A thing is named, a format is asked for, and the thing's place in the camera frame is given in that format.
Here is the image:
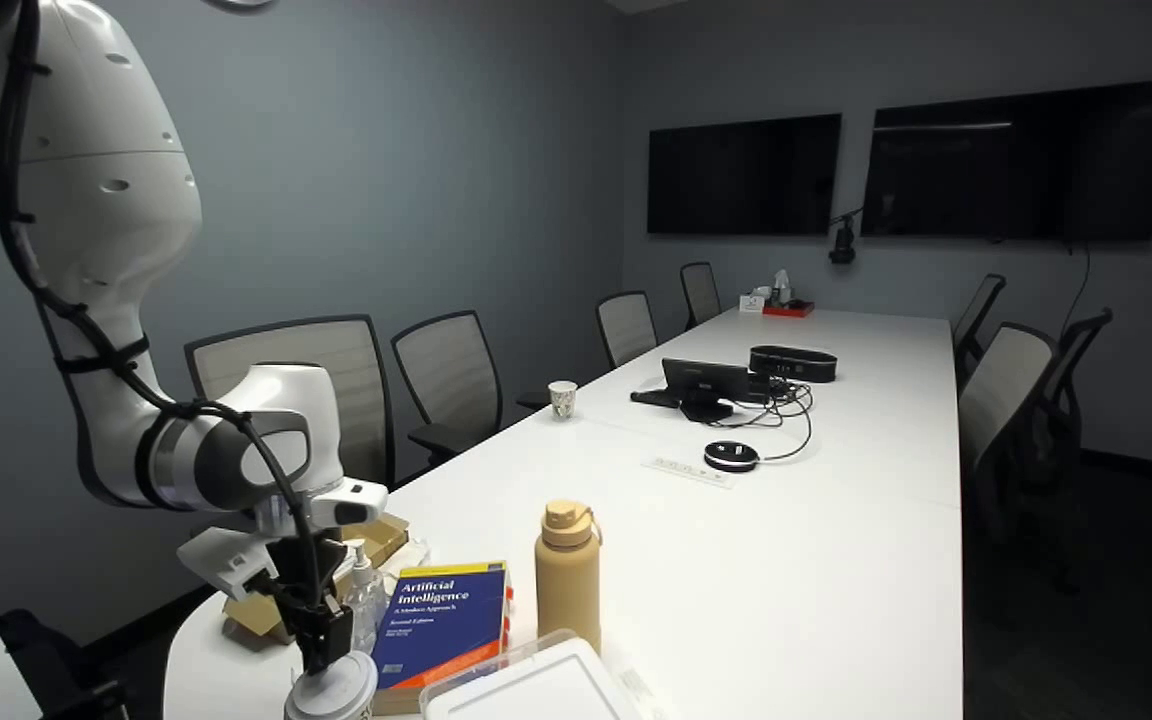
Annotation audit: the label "brown cardboard box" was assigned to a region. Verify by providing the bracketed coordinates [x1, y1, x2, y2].
[220, 512, 415, 652]

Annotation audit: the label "larger black wall television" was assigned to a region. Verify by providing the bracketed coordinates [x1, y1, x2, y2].
[860, 75, 1152, 248]

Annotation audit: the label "white plastic cup lid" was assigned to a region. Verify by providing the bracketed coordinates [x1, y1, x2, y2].
[284, 648, 384, 720]

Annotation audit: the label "white paper cup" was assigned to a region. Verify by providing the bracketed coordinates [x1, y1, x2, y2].
[545, 375, 580, 424]

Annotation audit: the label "black wall webcam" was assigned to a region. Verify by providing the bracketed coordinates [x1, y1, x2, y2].
[826, 205, 867, 266]

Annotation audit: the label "round black puck speaker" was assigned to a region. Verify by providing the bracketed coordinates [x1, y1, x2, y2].
[701, 436, 763, 474]

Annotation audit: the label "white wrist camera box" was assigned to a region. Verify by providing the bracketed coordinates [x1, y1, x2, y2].
[171, 519, 290, 609]

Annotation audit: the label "black desk cables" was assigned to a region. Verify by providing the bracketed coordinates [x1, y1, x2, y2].
[678, 381, 821, 467]

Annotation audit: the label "clear hand sanitizer bottle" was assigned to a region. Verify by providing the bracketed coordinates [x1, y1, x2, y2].
[346, 563, 392, 657]

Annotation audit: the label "black conference speaker bar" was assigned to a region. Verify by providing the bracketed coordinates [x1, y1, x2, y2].
[747, 342, 841, 385]

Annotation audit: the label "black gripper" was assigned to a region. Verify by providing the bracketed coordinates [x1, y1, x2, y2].
[261, 524, 357, 674]

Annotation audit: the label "black conference phone device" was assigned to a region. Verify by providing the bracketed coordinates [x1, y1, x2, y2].
[628, 357, 791, 413]

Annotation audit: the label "smaller black wall television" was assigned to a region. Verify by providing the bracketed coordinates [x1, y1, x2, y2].
[643, 110, 849, 240]

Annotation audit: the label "tan insulated bottle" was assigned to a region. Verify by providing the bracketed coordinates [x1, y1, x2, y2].
[533, 494, 606, 657]

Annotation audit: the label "blue and yellow book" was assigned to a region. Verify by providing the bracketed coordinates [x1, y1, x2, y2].
[368, 560, 520, 699]

